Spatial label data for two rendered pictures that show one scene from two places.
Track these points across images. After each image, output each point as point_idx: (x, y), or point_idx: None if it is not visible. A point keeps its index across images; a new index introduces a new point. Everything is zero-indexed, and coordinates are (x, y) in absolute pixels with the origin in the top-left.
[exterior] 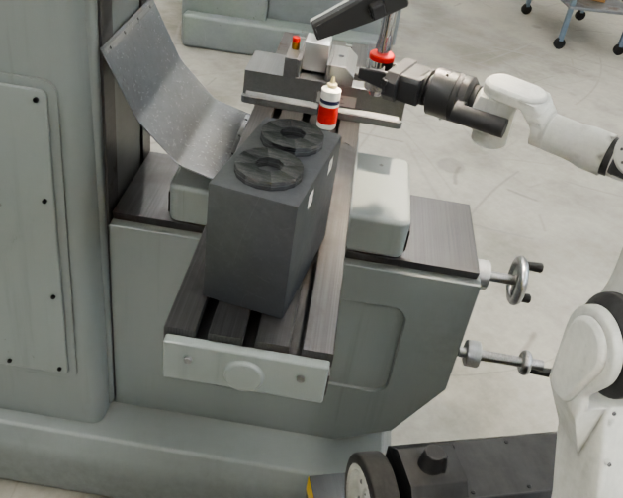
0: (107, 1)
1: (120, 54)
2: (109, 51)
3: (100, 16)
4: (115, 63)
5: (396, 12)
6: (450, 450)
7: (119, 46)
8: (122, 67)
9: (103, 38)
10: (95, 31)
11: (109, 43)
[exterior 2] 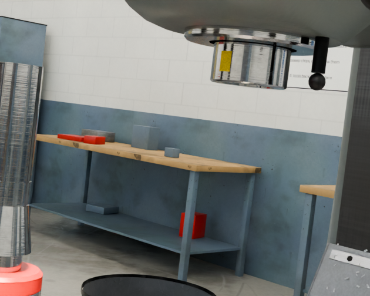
0: None
1: (361, 282)
2: (339, 259)
3: (341, 198)
4: (333, 278)
5: None
6: None
7: None
8: (342, 295)
9: (342, 235)
10: (332, 216)
11: (355, 254)
